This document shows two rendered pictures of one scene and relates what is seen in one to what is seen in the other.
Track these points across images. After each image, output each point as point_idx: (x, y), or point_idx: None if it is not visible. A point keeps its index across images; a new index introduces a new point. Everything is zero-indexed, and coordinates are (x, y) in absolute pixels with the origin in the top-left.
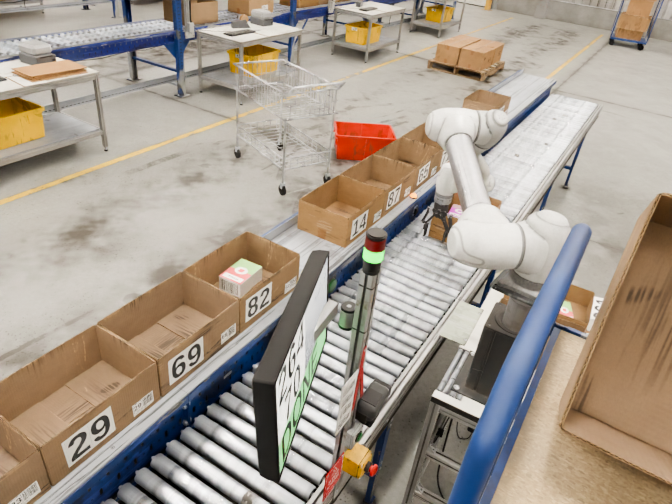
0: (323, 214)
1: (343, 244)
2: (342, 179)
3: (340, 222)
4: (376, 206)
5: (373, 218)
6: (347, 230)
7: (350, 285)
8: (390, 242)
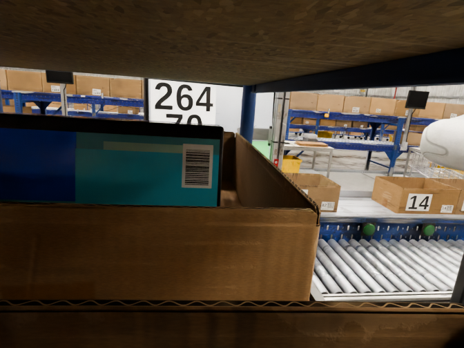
0: (387, 186)
1: (397, 210)
2: (427, 181)
3: (397, 192)
4: (445, 198)
5: (440, 208)
6: (401, 199)
7: (391, 242)
8: (460, 239)
